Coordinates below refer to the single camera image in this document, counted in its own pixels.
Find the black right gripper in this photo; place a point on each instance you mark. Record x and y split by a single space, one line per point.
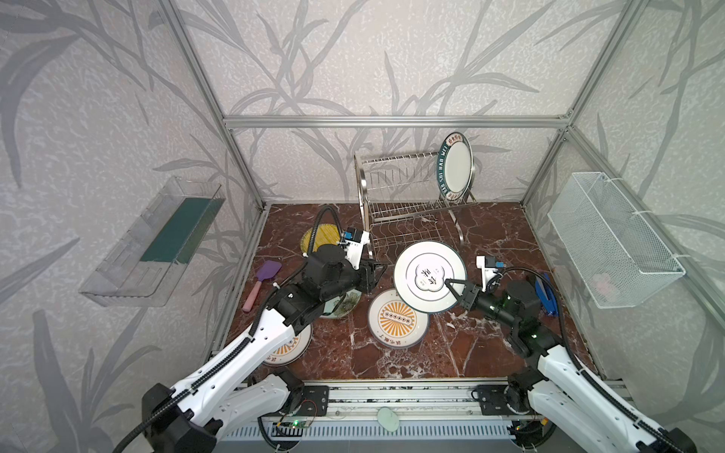
469 294

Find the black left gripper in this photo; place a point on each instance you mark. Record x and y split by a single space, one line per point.
367 275

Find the light green flower plate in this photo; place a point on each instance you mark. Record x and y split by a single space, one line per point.
341 306

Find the white plate black quatrefoil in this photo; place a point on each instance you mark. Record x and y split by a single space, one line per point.
420 274

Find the orange sunburst plate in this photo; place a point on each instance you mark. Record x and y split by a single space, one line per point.
395 324
292 350

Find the white plate green text rim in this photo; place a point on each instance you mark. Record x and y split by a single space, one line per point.
454 167

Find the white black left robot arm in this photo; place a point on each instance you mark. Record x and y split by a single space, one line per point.
195 413

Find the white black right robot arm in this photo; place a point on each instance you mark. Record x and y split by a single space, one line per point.
556 385

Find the stainless steel dish rack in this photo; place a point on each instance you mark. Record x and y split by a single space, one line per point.
400 204

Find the yellow ribbed plate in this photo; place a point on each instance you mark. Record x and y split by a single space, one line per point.
326 234

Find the blue clip tool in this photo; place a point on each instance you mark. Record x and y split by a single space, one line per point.
546 296

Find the purple pink spatula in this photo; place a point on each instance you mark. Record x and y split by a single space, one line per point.
268 271

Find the pale green oval puck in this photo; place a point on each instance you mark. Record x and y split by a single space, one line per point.
388 420

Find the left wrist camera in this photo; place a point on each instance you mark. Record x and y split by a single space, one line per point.
354 241

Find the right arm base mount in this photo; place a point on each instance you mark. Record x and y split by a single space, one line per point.
500 400

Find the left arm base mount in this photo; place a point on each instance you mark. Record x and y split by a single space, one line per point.
308 400

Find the white wire mesh basket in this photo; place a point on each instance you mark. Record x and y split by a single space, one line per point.
621 260

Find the clear plastic wall shelf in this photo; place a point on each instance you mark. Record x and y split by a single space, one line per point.
146 265

